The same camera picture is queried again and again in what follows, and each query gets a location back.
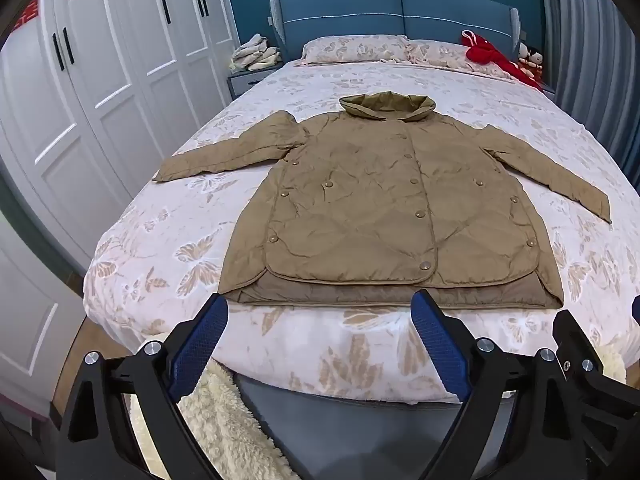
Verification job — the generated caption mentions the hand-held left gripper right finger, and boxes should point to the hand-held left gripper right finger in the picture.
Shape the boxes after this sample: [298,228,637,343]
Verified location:
[409,289,585,480]

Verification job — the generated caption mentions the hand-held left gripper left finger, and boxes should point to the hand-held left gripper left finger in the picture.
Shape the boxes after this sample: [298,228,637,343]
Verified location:
[59,291,231,480]

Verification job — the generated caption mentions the brown quilted jacket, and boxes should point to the brown quilted jacket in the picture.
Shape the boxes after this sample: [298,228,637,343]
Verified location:
[152,91,613,308]

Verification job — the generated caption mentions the pile of cream clothes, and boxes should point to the pile of cream clothes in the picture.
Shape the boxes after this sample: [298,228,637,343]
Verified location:
[230,33,284,74]

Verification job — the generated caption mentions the cream fluffy rug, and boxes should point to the cream fluffy rug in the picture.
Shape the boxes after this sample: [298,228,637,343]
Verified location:
[129,332,302,480]

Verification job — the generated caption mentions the white door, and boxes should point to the white door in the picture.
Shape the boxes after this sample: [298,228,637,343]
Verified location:
[0,209,87,413]

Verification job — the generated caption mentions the bed with floral sheet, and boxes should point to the bed with floral sheet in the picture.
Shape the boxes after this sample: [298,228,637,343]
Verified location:
[82,35,640,480]

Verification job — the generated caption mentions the grey curtain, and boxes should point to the grey curtain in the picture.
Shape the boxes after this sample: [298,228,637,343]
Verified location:
[534,0,640,187]

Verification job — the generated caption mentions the grey nightstand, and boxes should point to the grey nightstand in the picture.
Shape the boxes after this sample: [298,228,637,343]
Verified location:
[227,66,282,102]

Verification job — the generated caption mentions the stuffed dolls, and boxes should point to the stuffed dolls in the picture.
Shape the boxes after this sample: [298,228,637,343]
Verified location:
[517,42,547,84]

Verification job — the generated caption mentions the white wardrobe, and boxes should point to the white wardrobe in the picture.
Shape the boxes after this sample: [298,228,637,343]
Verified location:
[0,0,242,277]

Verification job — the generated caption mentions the floral pillow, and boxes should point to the floral pillow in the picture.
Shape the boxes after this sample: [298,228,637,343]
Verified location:
[406,40,512,79]
[301,35,412,66]

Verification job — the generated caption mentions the red garment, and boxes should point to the red garment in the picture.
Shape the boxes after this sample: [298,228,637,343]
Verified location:
[462,30,544,92]

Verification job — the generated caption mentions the blue upholstered headboard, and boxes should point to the blue upholstered headboard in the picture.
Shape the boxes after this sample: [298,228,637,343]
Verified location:
[269,0,522,63]

